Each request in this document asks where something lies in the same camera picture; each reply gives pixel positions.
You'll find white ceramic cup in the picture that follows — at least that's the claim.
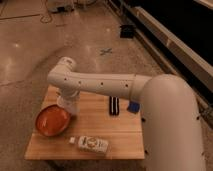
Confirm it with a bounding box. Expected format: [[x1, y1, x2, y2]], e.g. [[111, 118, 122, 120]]
[[57, 96, 79, 116]]

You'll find orange ceramic bowl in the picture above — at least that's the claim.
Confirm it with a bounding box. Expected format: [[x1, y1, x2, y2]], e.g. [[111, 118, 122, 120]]
[[35, 104, 71, 137]]

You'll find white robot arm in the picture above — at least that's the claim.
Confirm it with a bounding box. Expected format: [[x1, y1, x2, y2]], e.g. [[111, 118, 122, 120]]
[[47, 57, 207, 171]]

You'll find black striped rectangular block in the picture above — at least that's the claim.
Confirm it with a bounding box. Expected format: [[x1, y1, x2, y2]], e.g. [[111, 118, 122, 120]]
[[109, 97, 120, 116]]

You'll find wooden folding table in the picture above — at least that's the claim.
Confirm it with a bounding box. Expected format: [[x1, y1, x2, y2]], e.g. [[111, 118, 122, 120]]
[[24, 92, 145, 161]]

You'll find white labelled bottle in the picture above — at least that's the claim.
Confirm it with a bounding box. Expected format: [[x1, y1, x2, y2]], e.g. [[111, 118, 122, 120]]
[[69, 136, 109, 154]]

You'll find blue sponge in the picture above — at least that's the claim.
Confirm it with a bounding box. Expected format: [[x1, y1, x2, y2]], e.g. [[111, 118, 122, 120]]
[[127, 101, 140, 113]]

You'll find black box on floor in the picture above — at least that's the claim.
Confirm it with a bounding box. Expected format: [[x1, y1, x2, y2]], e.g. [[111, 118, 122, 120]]
[[120, 25, 135, 38]]

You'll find long white wall ledge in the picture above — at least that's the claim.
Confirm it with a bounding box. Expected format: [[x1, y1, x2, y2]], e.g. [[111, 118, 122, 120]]
[[105, 0, 213, 88]]

